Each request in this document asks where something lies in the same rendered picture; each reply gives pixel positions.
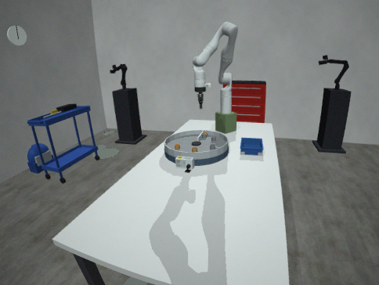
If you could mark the blue plastic crate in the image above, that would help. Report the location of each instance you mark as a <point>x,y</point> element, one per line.
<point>251,146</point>

